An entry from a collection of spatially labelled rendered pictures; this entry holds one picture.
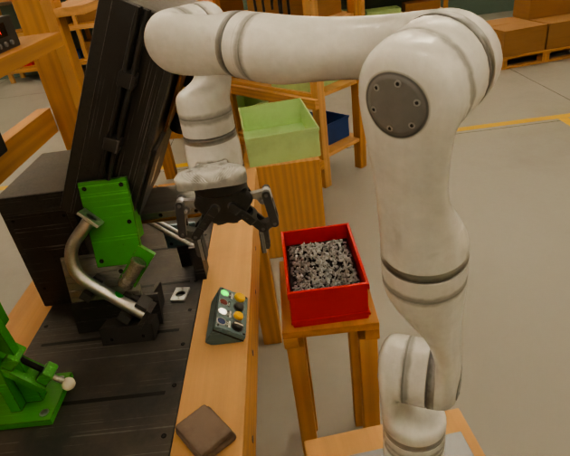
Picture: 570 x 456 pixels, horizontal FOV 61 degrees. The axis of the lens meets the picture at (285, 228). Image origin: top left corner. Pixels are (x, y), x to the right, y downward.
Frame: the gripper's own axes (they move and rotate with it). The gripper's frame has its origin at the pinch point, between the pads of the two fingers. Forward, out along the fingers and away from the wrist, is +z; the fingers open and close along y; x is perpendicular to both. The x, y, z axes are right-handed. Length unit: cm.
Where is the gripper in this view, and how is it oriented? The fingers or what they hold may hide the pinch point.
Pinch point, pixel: (234, 251)
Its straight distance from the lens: 75.1
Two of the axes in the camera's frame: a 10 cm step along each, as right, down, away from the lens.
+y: -9.9, 1.2, 0.3
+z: 1.2, 8.5, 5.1
